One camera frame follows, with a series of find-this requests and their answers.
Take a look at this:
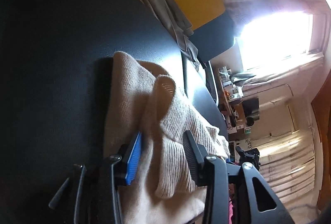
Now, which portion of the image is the middle pink curtain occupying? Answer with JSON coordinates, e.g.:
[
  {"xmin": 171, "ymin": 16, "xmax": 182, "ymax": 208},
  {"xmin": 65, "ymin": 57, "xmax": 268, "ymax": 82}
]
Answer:
[{"xmin": 242, "ymin": 52, "xmax": 324, "ymax": 91}]

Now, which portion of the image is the wooden desk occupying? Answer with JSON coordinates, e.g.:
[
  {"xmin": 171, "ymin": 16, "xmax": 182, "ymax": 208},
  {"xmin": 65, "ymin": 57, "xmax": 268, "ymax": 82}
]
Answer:
[{"xmin": 218, "ymin": 66, "xmax": 246, "ymax": 134}]

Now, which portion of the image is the black monitor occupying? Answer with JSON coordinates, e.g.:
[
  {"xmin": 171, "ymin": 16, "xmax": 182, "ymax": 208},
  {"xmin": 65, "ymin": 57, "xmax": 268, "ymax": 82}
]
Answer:
[{"xmin": 242, "ymin": 98, "xmax": 260, "ymax": 121}]

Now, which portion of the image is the multicolour fabric armchair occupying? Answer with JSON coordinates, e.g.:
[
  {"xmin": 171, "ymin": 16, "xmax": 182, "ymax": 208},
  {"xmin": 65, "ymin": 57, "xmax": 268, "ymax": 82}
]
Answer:
[{"xmin": 85, "ymin": 0, "xmax": 236, "ymax": 106}]

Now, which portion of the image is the grey hoodie on chair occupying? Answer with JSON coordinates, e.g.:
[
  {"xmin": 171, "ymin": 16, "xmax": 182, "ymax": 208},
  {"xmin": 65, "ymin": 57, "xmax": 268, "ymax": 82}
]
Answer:
[{"xmin": 142, "ymin": 0, "xmax": 200, "ymax": 69}]

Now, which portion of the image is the right striped curtain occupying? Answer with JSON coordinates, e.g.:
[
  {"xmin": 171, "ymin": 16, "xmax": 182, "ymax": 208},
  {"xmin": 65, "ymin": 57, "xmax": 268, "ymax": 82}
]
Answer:
[{"xmin": 252, "ymin": 128, "xmax": 321, "ymax": 206}]

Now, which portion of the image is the beige knit sweater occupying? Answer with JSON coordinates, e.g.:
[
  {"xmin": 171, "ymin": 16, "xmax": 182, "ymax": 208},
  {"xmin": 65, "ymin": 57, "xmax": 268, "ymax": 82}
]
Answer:
[{"xmin": 104, "ymin": 51, "xmax": 229, "ymax": 223}]

